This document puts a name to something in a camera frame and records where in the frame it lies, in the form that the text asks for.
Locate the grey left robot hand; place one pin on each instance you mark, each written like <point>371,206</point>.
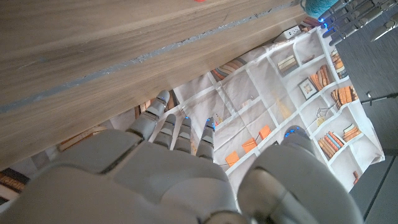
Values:
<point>357,15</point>

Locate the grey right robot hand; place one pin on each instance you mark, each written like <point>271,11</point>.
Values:
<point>140,186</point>

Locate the teal yarn skein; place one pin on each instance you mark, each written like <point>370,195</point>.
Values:
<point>317,7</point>

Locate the white power strip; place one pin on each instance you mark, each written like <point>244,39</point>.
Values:
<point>287,33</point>

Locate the printed bookshelf backdrop cloth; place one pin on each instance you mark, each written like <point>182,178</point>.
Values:
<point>258,93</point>

